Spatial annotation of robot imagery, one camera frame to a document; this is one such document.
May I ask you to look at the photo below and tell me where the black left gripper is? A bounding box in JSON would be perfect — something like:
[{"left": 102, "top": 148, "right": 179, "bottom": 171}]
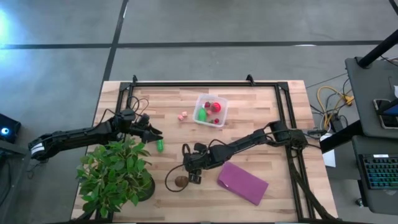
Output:
[{"left": 134, "top": 119, "right": 164, "bottom": 144}]

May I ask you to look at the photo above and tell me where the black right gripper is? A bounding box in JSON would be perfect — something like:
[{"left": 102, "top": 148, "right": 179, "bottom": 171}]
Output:
[{"left": 182, "top": 148, "right": 213, "bottom": 185}]

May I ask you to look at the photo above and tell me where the brown toy kiwi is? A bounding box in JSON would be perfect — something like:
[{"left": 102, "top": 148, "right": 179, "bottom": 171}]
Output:
[{"left": 174, "top": 175, "right": 190, "bottom": 189}]

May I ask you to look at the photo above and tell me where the clear plastic tupperware container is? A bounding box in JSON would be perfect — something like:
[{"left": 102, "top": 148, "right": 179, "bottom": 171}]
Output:
[{"left": 192, "top": 93, "right": 229, "bottom": 128}]

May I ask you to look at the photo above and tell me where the black plant pot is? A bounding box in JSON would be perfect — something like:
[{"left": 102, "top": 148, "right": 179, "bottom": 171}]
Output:
[{"left": 136, "top": 176, "right": 156, "bottom": 202}]

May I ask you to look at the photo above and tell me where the purple folded cloth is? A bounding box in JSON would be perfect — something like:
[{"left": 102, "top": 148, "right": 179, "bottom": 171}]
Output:
[{"left": 216, "top": 161, "right": 270, "bottom": 207}]

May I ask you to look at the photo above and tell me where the green leafy plant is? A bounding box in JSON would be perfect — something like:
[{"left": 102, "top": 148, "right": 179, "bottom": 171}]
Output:
[{"left": 75, "top": 136, "right": 154, "bottom": 219}]

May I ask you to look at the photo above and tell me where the white paper sheet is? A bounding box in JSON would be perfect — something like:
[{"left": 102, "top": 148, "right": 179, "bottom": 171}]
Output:
[{"left": 320, "top": 133, "right": 337, "bottom": 168}]

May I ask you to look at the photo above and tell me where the black box with blue light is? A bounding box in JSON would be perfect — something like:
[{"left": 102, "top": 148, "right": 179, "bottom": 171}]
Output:
[{"left": 0, "top": 113, "right": 22, "bottom": 144}]

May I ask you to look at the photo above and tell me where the black side stand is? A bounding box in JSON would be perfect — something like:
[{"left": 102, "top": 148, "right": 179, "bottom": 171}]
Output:
[{"left": 0, "top": 139, "right": 32, "bottom": 224}]

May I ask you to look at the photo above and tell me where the black power strip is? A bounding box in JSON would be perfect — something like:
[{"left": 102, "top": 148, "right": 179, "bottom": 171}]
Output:
[{"left": 329, "top": 113, "right": 343, "bottom": 132}]

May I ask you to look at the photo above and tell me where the grey keyboard desk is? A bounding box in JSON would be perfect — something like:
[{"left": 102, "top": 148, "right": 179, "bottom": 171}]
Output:
[{"left": 350, "top": 135, "right": 398, "bottom": 216}]

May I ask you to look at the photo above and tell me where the backlit black keyboard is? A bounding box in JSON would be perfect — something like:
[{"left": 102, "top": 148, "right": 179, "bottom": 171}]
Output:
[{"left": 358, "top": 153, "right": 398, "bottom": 190}]

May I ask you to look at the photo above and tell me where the black smartphone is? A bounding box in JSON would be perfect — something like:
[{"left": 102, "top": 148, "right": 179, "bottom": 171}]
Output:
[{"left": 373, "top": 98, "right": 398, "bottom": 130}]

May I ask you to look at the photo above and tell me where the black pole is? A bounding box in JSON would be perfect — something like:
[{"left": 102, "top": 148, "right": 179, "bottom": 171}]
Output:
[{"left": 356, "top": 29, "right": 398, "bottom": 68}]

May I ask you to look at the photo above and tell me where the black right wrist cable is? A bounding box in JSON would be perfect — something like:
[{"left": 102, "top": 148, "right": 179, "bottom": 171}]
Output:
[{"left": 164, "top": 142, "right": 191, "bottom": 193}]

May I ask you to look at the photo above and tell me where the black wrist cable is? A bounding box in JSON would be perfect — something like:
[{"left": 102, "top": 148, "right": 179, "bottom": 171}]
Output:
[
  {"left": 164, "top": 142, "right": 191, "bottom": 193},
  {"left": 102, "top": 95, "right": 150, "bottom": 125}
]

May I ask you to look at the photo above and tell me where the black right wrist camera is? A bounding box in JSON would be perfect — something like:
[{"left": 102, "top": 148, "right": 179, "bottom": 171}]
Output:
[{"left": 193, "top": 142, "right": 208, "bottom": 154}]

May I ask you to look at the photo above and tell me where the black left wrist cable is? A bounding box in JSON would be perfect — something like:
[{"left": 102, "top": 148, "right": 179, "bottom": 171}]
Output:
[{"left": 102, "top": 95, "right": 150, "bottom": 125}]

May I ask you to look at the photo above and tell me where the black aluminium rig frame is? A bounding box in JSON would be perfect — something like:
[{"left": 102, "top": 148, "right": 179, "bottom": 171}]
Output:
[{"left": 74, "top": 73, "right": 343, "bottom": 224}]

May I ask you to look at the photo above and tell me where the yellow cable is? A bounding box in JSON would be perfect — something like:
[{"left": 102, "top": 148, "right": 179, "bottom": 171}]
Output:
[{"left": 316, "top": 85, "right": 355, "bottom": 126}]

